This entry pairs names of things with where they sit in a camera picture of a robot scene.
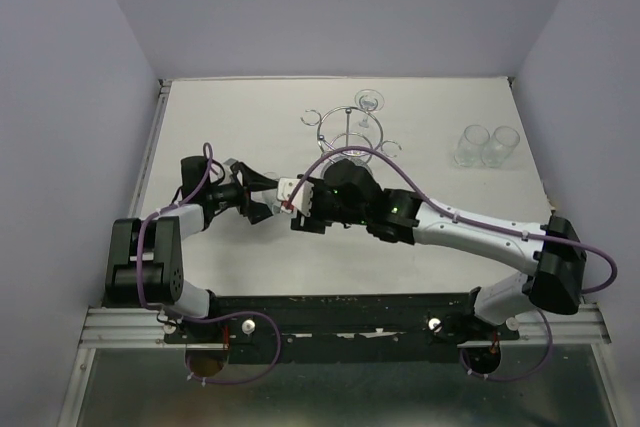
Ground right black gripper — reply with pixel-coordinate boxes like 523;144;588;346
290;176;369;234

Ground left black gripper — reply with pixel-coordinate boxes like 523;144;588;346
206;160;283;222

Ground clear wine glass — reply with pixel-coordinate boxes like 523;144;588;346
453;124;490;167

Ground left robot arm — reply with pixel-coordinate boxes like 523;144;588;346
103;155;278;342

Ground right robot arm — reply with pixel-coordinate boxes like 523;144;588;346
276;160;586;339

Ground chrome wine glass rack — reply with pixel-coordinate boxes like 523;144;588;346
300;106;403;166

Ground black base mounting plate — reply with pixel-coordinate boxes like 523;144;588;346
164;293;519;365

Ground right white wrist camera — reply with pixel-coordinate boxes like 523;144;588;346
276;177;313;217

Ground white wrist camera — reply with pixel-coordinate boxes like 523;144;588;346
276;177;313;217
222;158;242;185

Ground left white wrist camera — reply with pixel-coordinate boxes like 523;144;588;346
222;158;242;185

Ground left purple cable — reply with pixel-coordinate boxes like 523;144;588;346
135;141;285;388

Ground purple cable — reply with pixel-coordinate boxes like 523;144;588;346
284;146;619;381
135;141;285;388

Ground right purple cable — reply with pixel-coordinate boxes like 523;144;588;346
284;146;619;381

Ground aluminium rail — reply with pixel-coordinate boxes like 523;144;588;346
457;301;612;348

